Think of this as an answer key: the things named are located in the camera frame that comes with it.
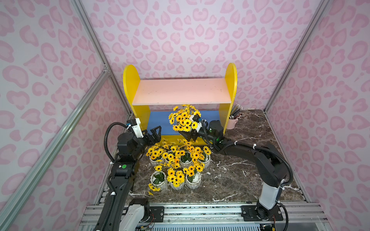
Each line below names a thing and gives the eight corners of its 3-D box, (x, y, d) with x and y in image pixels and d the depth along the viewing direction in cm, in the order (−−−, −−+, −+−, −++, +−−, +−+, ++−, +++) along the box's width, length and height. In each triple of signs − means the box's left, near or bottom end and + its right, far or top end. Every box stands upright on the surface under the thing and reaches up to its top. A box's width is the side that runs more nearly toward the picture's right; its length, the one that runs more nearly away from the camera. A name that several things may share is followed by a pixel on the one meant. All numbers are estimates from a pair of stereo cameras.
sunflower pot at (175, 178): (169, 190, 83) (166, 182, 71) (171, 177, 88) (167, 166, 76) (184, 190, 83) (183, 182, 71) (184, 177, 88) (183, 166, 76)
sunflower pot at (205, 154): (197, 166, 92) (198, 154, 79) (202, 158, 95) (204, 144, 83) (205, 171, 90) (207, 159, 77) (210, 162, 94) (213, 149, 81)
